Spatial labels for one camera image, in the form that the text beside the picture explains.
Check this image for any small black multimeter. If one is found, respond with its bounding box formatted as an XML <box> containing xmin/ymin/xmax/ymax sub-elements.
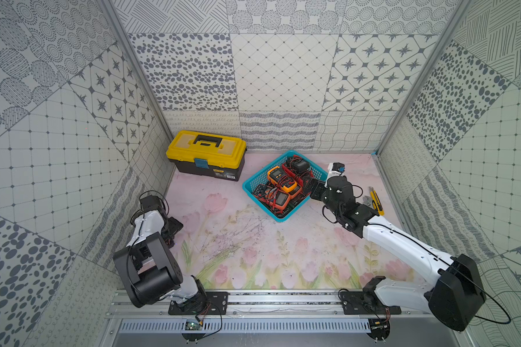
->
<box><xmin>285</xmin><ymin>156</ymin><xmax>311</xmax><ymax>174</ymax></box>

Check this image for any orange multimeter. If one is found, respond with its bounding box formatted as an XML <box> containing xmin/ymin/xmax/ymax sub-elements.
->
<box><xmin>268</xmin><ymin>190</ymin><xmax>291</xmax><ymax>211</ymax></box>

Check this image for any small yellow multimeter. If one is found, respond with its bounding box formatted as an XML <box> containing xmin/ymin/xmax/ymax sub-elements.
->
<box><xmin>267</xmin><ymin>166</ymin><xmax>298</xmax><ymax>193</ymax></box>

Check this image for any red black multimeter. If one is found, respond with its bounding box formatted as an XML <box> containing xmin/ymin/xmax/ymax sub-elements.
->
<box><xmin>253</xmin><ymin>184</ymin><xmax>274</xmax><ymax>202</ymax></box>

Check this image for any red multimeter with grey screen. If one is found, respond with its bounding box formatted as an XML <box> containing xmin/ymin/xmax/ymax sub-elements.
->
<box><xmin>283</xmin><ymin>163</ymin><xmax>318</xmax><ymax>195</ymax></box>

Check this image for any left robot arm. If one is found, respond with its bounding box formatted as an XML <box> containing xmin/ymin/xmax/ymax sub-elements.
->
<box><xmin>113</xmin><ymin>190</ymin><xmax>207</xmax><ymax>312</ymax></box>

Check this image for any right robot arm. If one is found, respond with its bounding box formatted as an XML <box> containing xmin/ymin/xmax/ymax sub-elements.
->
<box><xmin>305</xmin><ymin>176</ymin><xmax>486</xmax><ymax>331</ymax></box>

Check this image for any teal plastic basket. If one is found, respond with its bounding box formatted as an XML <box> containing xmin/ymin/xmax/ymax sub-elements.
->
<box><xmin>242</xmin><ymin>150</ymin><xmax>328</xmax><ymax>223</ymax></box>

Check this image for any yellow utility knife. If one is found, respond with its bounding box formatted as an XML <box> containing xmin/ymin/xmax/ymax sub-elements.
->
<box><xmin>369</xmin><ymin>187</ymin><xmax>384</xmax><ymax>215</ymax></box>

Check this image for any yellow black toolbox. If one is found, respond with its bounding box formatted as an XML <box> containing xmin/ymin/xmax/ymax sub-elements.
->
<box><xmin>166</xmin><ymin>130</ymin><xmax>247</xmax><ymax>182</ymax></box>

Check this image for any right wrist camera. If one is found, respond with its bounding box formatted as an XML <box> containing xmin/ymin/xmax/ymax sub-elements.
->
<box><xmin>327</xmin><ymin>162</ymin><xmax>345</xmax><ymax>179</ymax></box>

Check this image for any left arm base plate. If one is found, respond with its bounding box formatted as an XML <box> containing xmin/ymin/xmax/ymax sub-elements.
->
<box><xmin>168</xmin><ymin>291</ymin><xmax>229</xmax><ymax>316</ymax></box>

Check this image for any white cable duct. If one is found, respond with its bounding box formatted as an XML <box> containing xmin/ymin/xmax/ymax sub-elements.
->
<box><xmin>119</xmin><ymin>318</ymin><xmax>370</xmax><ymax>333</ymax></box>

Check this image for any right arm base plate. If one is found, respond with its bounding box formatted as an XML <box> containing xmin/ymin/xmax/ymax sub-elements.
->
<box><xmin>337</xmin><ymin>289</ymin><xmax>402</xmax><ymax>317</ymax></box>

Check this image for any aluminium rail frame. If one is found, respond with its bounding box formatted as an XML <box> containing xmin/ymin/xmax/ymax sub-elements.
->
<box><xmin>106</xmin><ymin>288</ymin><xmax>465</xmax><ymax>320</ymax></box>

